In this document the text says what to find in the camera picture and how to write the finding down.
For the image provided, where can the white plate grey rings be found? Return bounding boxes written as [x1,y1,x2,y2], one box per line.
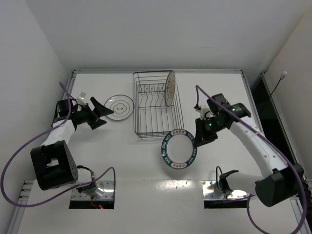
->
[103,94,135,121]

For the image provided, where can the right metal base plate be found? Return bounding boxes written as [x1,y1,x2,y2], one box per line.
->
[201,180,249,201]

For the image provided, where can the black wall cable white plug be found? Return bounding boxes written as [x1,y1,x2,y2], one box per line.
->
[269,71,288,98]

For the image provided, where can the white plate teal rim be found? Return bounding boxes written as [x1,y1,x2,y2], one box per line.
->
[160,129,197,170]

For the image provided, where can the purple cable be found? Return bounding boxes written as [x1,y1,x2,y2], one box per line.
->
[0,81,117,207]
[194,84,307,234]

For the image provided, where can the metal base plate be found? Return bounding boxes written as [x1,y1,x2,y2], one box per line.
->
[201,180,249,201]
[71,180,115,201]

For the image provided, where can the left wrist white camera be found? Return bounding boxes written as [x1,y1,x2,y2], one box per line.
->
[76,92,86,106]

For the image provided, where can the grey wire dish rack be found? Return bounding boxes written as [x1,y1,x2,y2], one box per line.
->
[133,70,184,139]

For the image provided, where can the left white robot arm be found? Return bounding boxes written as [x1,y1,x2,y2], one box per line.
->
[30,97,114,198]

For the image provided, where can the white plate orange sunburst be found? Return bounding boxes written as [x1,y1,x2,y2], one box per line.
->
[165,71,176,107]

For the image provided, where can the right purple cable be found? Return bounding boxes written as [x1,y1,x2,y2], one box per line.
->
[194,84,307,234]

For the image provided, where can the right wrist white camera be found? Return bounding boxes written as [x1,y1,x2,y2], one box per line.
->
[199,105,213,120]

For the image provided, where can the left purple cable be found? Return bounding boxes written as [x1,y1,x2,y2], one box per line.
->
[0,81,117,207]

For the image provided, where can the wrist white camera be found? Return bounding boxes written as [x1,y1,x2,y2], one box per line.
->
[76,92,86,106]
[199,105,213,120]

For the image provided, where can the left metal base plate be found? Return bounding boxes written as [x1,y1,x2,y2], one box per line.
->
[71,180,115,201]

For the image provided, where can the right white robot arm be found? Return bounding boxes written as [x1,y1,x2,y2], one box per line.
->
[194,94,304,207]

